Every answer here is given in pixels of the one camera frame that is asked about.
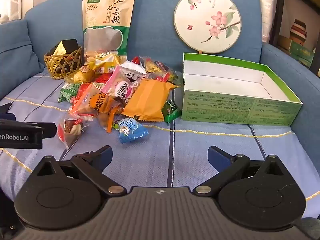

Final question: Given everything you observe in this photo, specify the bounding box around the blue fabric sofa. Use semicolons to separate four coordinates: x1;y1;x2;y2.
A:
0;0;320;230

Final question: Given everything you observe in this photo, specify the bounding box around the light blue checked blanket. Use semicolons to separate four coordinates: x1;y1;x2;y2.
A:
0;67;320;207

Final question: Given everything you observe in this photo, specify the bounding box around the round floral fan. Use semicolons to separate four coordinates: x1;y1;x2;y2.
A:
173;0;243;55

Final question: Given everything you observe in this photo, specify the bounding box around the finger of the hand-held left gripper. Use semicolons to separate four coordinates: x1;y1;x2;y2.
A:
0;102;16;121
37;122;57;139

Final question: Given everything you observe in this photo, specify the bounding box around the green cardboard box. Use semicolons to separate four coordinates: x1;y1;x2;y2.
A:
180;52;303;127

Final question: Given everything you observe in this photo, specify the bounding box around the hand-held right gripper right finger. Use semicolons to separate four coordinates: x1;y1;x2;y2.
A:
194;145;286;197

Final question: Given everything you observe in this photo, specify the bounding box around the black gold small box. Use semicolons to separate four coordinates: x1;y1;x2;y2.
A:
46;39;81;73

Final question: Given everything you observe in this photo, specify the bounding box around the green carton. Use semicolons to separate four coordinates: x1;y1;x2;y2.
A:
287;39;316;65

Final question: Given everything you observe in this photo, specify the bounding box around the striped jar print box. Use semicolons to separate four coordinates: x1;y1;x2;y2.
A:
289;19;307;46

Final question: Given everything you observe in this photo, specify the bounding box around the gold woven basket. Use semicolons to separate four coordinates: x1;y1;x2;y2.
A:
44;45;84;80

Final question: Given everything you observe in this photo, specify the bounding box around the beige green grain bag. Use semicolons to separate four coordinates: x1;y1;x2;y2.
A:
82;0;137;64

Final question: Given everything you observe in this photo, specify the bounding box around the dark metal shelf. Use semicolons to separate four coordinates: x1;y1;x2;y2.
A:
270;0;320;68

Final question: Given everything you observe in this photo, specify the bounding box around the clear red-edged snack packet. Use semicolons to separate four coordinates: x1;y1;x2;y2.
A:
57;113;90;151

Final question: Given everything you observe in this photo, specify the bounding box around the clear plastic roll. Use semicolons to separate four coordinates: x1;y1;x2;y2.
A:
260;0;286;43

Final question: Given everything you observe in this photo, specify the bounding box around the pile of assorted snack packets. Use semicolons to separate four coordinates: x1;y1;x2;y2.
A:
58;54;182;144

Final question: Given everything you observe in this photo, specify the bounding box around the blue cushion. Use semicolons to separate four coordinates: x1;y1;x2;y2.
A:
0;19;46;98

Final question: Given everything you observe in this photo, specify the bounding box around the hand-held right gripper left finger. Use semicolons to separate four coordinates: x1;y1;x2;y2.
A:
37;145;126;197

